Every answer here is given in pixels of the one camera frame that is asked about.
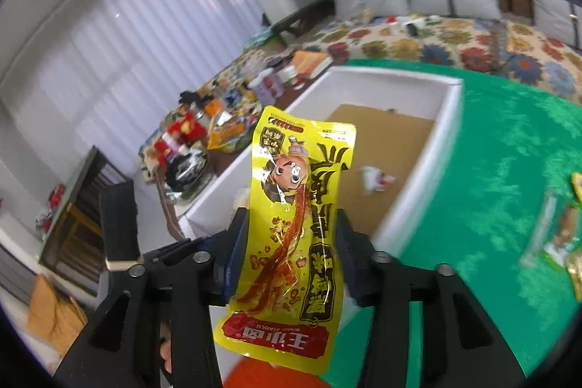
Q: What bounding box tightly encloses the brown cardboard piece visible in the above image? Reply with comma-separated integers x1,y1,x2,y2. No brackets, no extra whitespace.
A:
27,274,88,356

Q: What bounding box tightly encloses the floral blanket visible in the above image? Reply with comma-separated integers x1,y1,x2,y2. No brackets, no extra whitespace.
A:
136,13,582,189

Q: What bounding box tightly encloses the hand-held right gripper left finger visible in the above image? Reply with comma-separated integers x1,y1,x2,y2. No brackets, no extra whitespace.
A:
53,206,249,388

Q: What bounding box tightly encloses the wooden side table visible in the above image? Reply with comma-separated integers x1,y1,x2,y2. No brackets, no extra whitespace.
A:
39,145,133,293

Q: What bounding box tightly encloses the white box with cardboard bottom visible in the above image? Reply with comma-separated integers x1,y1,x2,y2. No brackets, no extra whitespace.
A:
177,65,465,325

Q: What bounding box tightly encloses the small white snack packet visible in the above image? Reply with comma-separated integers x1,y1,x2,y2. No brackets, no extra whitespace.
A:
357,165,402,194

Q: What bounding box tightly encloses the person's left hand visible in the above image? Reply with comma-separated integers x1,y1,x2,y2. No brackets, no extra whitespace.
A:
159,336,174,375

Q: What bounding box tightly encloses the green mat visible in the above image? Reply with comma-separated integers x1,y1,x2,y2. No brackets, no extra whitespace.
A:
327,58,582,388

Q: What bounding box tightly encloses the red patterned bag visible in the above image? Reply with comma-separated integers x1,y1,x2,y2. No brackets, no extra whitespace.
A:
34,183,69,234

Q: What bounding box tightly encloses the long yellow snack packet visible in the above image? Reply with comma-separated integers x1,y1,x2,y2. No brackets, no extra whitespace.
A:
213,106,358,371

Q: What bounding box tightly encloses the orange box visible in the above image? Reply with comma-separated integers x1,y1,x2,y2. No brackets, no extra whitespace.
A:
292,49,334,80

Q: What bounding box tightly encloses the pile of assorted snack packets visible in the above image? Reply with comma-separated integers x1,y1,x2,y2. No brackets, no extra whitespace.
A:
141,52,332,191

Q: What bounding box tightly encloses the clear snack packet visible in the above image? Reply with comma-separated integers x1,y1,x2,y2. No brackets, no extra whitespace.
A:
521,188,582,271

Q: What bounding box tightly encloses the white sheer curtain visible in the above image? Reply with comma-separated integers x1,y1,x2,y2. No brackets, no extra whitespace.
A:
0,0,276,171

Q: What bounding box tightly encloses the black foil bag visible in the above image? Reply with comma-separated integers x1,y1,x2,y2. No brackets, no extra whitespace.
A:
165,149,213,203

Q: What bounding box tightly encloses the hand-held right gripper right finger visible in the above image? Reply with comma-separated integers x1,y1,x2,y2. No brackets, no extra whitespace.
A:
336,208,529,388

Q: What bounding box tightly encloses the dark wooden bench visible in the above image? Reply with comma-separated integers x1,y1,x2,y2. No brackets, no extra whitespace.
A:
273,0,338,49

